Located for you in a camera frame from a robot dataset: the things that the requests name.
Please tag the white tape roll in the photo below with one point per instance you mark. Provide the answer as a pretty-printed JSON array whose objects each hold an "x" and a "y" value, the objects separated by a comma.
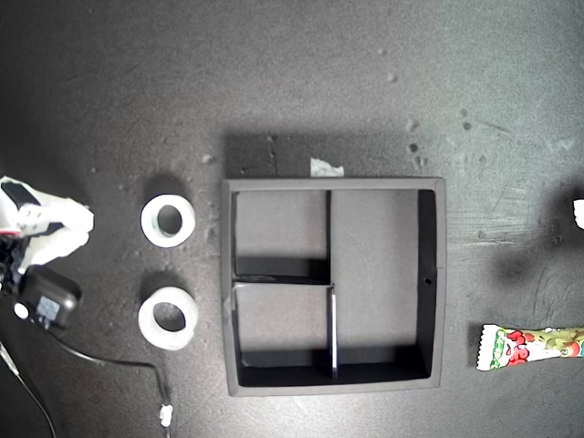
[
  {"x": 148, "y": 223},
  {"x": 146, "y": 319}
]

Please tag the snack bar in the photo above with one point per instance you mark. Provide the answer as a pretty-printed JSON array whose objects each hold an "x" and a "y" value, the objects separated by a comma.
[{"x": 515, "y": 347}]

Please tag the black tray with wells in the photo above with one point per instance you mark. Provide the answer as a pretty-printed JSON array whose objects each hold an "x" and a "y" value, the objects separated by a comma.
[{"x": 374, "y": 237}]

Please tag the small white tape scrap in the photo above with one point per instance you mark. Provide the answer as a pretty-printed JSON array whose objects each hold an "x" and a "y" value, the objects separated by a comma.
[{"x": 321, "y": 168}]

